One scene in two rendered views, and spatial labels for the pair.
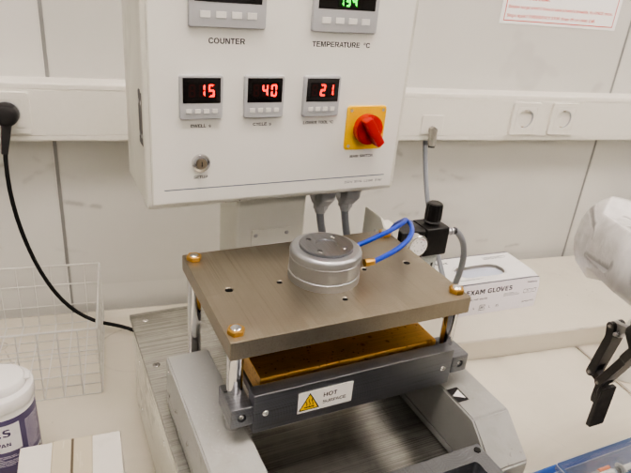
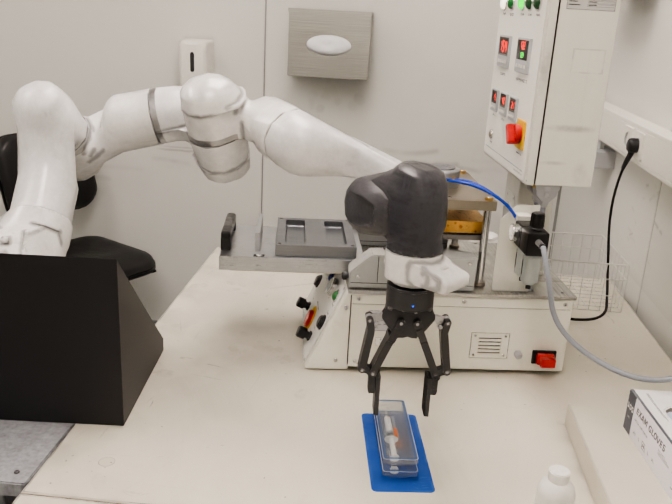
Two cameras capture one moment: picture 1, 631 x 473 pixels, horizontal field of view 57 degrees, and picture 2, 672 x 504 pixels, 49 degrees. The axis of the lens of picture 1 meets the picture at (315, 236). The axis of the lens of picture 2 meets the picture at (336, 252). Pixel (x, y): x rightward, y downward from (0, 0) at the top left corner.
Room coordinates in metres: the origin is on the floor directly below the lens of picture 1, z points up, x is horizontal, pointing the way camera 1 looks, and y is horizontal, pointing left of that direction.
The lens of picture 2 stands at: (0.98, -1.51, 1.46)
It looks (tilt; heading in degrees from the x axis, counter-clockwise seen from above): 18 degrees down; 114
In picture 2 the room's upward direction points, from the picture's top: 3 degrees clockwise
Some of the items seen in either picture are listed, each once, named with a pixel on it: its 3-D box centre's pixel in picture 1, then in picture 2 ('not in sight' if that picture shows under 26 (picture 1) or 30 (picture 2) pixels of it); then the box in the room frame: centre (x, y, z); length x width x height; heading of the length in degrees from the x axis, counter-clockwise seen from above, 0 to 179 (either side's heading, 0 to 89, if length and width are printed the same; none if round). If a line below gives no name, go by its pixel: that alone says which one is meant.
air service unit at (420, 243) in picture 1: (415, 251); (525, 246); (0.78, -0.15, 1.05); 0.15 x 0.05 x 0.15; 117
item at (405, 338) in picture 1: (326, 308); (438, 204); (0.57, -0.02, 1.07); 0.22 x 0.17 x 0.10; 117
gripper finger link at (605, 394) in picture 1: (600, 405); (426, 393); (0.70, -0.45, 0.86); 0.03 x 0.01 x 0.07; 116
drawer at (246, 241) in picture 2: not in sight; (292, 241); (0.29, -0.15, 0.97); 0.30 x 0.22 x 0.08; 27
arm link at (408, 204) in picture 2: not in sight; (394, 201); (0.62, -0.45, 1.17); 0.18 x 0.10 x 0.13; 153
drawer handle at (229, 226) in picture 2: not in sight; (228, 230); (0.17, -0.22, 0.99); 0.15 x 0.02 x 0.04; 117
